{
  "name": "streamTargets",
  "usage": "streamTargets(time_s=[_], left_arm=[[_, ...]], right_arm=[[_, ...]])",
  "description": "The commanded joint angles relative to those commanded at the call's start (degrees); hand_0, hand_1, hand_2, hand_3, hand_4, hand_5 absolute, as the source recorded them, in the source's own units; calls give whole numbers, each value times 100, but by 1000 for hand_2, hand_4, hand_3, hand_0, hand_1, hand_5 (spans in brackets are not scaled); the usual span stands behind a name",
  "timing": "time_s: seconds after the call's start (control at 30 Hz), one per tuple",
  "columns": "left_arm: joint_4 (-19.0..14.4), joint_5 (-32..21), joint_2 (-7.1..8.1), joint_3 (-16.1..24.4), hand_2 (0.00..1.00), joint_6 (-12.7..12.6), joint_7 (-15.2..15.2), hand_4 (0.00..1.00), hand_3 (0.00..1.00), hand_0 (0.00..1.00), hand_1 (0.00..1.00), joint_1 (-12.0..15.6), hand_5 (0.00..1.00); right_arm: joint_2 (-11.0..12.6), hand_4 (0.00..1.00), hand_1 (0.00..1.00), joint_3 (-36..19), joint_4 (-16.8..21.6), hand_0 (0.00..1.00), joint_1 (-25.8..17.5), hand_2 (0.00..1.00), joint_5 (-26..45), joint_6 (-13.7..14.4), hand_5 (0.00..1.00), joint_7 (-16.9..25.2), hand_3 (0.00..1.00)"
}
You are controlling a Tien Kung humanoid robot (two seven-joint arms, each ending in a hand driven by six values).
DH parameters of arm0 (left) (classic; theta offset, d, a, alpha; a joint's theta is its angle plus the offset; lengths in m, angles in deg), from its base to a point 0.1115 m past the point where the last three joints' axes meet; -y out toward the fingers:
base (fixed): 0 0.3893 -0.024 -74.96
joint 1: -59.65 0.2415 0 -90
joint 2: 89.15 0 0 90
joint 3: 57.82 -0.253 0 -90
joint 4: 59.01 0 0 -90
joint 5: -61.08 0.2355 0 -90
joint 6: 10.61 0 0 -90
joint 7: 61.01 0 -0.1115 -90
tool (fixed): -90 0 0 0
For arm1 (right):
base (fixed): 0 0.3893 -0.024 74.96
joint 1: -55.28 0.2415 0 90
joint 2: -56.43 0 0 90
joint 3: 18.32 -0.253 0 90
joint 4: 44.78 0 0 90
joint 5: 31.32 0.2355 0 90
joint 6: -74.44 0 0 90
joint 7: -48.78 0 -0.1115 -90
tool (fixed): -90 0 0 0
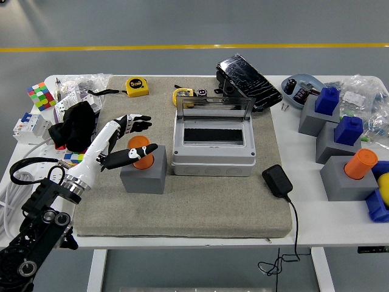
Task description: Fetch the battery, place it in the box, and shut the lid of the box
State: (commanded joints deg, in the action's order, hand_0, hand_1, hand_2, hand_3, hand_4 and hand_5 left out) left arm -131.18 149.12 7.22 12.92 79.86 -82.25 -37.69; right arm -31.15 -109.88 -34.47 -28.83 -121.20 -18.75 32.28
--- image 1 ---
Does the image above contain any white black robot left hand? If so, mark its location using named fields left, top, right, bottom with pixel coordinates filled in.
left=64, top=114, right=159, bottom=187

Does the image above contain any smoky transparent box lid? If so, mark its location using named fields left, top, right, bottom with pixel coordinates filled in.
left=175, top=96, right=255, bottom=122

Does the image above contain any colourful puzzle cube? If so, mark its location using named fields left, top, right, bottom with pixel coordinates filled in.
left=63, top=151, right=86, bottom=167
left=26, top=82, right=58, bottom=112

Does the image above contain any black cloth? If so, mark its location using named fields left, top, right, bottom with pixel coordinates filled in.
left=48, top=101, right=100, bottom=153

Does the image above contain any grey block with round hole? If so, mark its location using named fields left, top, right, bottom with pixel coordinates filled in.
left=119, top=145, right=168, bottom=195

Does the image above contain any white circuit breaker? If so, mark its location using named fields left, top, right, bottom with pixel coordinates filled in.
left=12, top=111, right=53, bottom=145

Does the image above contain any yellow tape measure chrome face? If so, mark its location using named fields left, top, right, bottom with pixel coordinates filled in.
left=172, top=87, right=196, bottom=106

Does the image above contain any grey-brown fabric mat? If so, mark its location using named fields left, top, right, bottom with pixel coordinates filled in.
left=72, top=75, right=293, bottom=238

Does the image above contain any white table leg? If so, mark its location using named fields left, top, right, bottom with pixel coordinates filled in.
left=86, top=249, right=108, bottom=292
left=310, top=248, right=335, bottom=292

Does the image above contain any black cracked-screen device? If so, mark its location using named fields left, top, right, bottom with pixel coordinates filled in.
left=215, top=54, right=283, bottom=113

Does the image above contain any black power adapter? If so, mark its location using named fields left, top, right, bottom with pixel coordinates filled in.
left=261, top=164, right=294, bottom=199

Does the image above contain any grey block holder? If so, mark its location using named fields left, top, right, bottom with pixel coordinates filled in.
left=298, top=94, right=341, bottom=137
left=319, top=155, right=379, bottom=202
left=315, top=121, right=362, bottom=165

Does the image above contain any blue-grey oval tray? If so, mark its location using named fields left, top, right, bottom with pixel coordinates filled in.
left=281, top=73, right=325, bottom=110

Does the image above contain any blue plastic block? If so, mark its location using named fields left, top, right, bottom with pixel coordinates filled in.
left=334, top=115, right=365, bottom=146
left=314, top=87, right=340, bottom=116

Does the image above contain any clear bag of small parts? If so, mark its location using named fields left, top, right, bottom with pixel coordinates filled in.
left=360, top=100, right=389, bottom=143
left=337, top=74, right=384, bottom=118

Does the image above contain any blue rounded plastic part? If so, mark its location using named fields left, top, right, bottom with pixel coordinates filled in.
left=371, top=160, right=389, bottom=180

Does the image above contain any blue plastic holder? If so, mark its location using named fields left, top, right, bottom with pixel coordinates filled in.
left=364, top=188, right=389, bottom=224

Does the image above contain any yellow rounded object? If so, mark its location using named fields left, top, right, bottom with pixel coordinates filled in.
left=377, top=173, right=389, bottom=210

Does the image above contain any black table control panel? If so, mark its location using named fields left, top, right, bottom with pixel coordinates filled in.
left=357, top=246, right=389, bottom=254

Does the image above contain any yellow tape measure black strap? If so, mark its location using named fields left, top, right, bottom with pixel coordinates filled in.
left=87, top=77, right=150, bottom=98

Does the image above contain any white coiled cable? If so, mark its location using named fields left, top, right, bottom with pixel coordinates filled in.
left=0, top=138, right=54, bottom=238

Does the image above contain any grey plastic enclosure box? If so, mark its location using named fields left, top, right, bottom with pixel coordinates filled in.
left=171, top=117, right=256, bottom=177

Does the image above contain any black adapter cord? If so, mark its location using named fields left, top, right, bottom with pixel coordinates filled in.
left=257, top=196, right=301, bottom=292

